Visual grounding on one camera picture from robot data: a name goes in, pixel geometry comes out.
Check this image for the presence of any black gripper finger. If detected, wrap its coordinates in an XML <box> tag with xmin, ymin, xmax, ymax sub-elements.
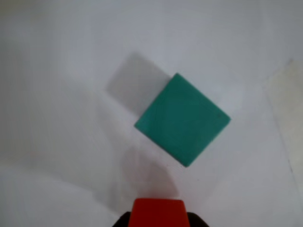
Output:
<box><xmin>113</xmin><ymin>211</ymin><xmax>131</xmax><ymax>227</ymax></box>
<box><xmin>186</xmin><ymin>212</ymin><xmax>209</xmax><ymax>227</ymax></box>

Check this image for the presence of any red cube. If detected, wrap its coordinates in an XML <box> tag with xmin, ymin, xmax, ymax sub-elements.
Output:
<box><xmin>127</xmin><ymin>198</ymin><xmax>191</xmax><ymax>227</ymax></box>

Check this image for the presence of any teal cube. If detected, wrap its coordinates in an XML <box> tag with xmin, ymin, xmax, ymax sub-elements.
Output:
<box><xmin>134</xmin><ymin>72</ymin><xmax>232</xmax><ymax>168</ymax></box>

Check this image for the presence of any small white paper sheet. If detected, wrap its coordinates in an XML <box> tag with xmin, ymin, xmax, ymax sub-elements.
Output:
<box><xmin>0</xmin><ymin>0</ymin><xmax>296</xmax><ymax>227</ymax></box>

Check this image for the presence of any yellowed clear tape strip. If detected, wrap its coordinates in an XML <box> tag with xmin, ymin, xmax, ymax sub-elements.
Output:
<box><xmin>267</xmin><ymin>58</ymin><xmax>303</xmax><ymax>152</ymax></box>

